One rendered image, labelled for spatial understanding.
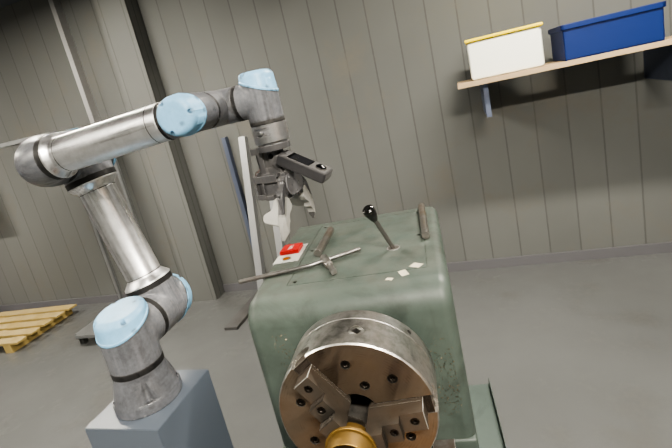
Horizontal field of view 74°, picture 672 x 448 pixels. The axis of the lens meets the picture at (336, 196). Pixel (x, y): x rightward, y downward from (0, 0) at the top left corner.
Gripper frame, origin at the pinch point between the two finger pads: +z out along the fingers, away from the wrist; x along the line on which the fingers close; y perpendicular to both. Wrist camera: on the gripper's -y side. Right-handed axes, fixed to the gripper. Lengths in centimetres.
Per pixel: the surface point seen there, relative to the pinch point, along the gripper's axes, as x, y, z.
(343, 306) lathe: 1.9, -6.4, 18.2
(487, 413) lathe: -47, -25, 87
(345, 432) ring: 26.3, -13.7, 28.7
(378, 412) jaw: 18.9, -17.2, 30.5
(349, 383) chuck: 17.5, -11.9, 25.8
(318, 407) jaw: 24.2, -8.3, 25.9
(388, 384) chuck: 15.9, -19.1, 26.7
